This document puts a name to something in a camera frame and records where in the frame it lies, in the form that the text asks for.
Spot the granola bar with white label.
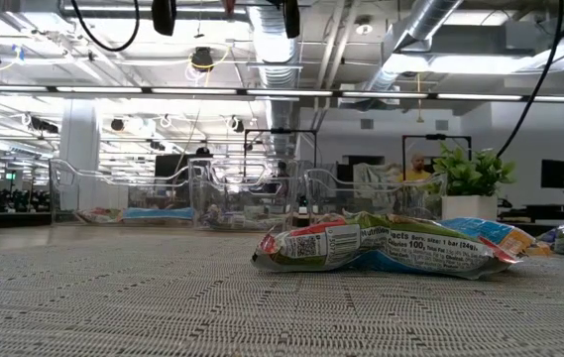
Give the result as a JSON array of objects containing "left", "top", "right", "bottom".
[{"left": 250, "top": 211, "right": 525, "bottom": 282}]

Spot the long ceiling light strip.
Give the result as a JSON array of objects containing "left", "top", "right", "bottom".
[{"left": 0, "top": 83, "right": 564, "bottom": 104}]

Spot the white pillar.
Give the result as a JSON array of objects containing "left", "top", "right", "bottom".
[{"left": 58, "top": 98, "right": 102, "bottom": 212}]

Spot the black monitor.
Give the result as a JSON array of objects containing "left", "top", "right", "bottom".
[
  {"left": 540, "top": 159, "right": 564, "bottom": 190},
  {"left": 154, "top": 153, "right": 213, "bottom": 182}
]

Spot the person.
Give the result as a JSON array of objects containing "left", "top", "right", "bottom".
[
  {"left": 398, "top": 152, "right": 434, "bottom": 183},
  {"left": 271, "top": 161, "right": 292, "bottom": 194}
]

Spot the clear plastic bin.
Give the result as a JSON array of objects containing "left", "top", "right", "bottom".
[
  {"left": 187, "top": 157, "right": 298, "bottom": 233},
  {"left": 48, "top": 158, "right": 198, "bottom": 227},
  {"left": 303, "top": 168, "right": 447, "bottom": 234}
]

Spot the green potted plant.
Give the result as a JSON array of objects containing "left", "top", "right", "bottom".
[{"left": 432, "top": 143, "right": 516, "bottom": 197}]

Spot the white plant pot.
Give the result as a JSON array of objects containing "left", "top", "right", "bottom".
[{"left": 440, "top": 193, "right": 500, "bottom": 222}]

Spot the grey woven placemat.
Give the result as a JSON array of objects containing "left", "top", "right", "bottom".
[{"left": 0, "top": 232, "right": 564, "bottom": 357}]

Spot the black table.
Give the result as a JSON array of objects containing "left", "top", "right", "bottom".
[{"left": 497, "top": 202, "right": 564, "bottom": 225}]

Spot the silver ribbed ventilation duct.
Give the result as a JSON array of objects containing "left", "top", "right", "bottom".
[{"left": 246, "top": 0, "right": 303, "bottom": 158}]

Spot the black metal frame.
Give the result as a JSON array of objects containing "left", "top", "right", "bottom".
[{"left": 401, "top": 133, "right": 473, "bottom": 170}]

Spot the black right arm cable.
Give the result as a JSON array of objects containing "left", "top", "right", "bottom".
[{"left": 496, "top": 0, "right": 564, "bottom": 159}]

